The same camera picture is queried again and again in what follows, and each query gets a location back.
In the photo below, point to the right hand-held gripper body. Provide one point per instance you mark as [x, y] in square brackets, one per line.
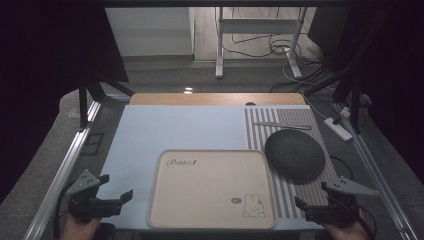
[336, 208]

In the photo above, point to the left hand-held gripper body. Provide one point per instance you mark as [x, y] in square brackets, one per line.
[95, 206]

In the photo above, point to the person's right hand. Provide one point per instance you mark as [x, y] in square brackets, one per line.
[346, 232]

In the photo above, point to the person's left hand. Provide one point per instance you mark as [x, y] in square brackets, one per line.
[78, 230]

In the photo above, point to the dark round woven mat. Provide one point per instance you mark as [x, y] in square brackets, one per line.
[295, 155]

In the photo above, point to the white power strip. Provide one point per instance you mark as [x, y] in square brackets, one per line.
[337, 128]

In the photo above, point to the silver table knife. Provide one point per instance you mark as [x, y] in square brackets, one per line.
[283, 126]

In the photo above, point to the grey striped placemat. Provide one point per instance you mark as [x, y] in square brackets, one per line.
[293, 116]

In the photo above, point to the beige tray with rabbit print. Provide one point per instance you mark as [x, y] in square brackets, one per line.
[206, 190]

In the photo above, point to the light blue table mat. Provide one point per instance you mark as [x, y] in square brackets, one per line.
[173, 130]

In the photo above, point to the black metal stand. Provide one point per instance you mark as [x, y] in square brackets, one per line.
[356, 100]
[83, 100]

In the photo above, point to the wooden table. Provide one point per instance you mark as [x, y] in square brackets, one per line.
[213, 99]

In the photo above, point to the white cabinet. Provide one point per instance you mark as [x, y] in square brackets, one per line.
[150, 31]

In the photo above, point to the aluminium frame rail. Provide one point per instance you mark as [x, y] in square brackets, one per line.
[376, 173]
[63, 166]

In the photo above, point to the white desk frame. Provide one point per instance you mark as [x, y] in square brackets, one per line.
[256, 26]

